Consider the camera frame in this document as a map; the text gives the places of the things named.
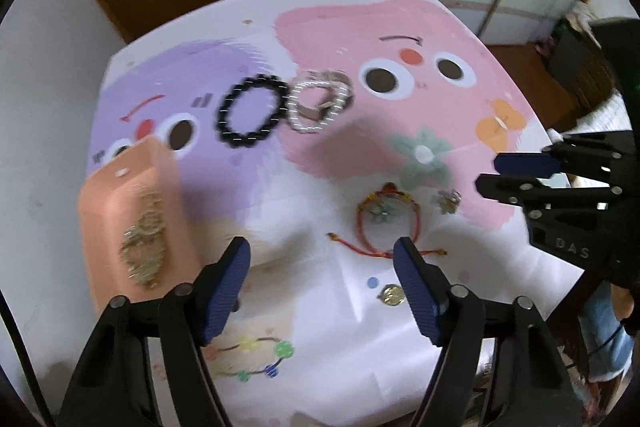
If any white pearl bracelet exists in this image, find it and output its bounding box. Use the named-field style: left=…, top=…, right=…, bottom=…
left=286, top=69, right=355, bottom=134

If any person's blue clothing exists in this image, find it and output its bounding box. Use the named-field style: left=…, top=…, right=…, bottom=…
left=580, top=282, right=633, bottom=383

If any printed cartoon tablecloth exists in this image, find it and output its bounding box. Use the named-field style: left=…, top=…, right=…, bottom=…
left=87, top=0, right=588, bottom=427

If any pink wrist watch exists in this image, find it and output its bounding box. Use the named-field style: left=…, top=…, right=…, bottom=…
left=295, top=71, right=351, bottom=120

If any small flower brooch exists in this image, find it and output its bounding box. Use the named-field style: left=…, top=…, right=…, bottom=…
left=436, top=189, right=462, bottom=214

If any pink plastic tray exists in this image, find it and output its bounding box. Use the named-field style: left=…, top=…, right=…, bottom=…
left=77, top=137, right=206, bottom=308

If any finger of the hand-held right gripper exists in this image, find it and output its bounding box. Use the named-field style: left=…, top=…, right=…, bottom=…
left=475, top=174, right=626, bottom=212
left=494, top=129, right=638, bottom=180

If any round gold pendant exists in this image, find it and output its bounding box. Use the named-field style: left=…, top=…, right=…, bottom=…
left=377, top=285, right=407, bottom=308

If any gold chain necklace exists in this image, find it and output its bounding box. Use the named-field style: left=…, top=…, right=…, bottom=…
left=120, top=192, right=168, bottom=290

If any black cable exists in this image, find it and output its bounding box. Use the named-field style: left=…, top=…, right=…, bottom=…
left=0, top=292, right=56, bottom=427

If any red string bracelet flower charm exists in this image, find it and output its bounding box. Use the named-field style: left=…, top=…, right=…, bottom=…
left=327, top=183, right=448, bottom=260

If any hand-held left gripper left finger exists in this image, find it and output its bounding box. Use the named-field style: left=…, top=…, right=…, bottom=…
left=59, top=236, right=252, bottom=427

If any black bead bracelet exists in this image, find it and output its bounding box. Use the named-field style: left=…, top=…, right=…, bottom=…
left=216, top=74, right=291, bottom=151

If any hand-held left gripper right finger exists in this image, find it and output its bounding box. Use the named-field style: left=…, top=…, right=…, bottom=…
left=393, top=237, right=583, bottom=427

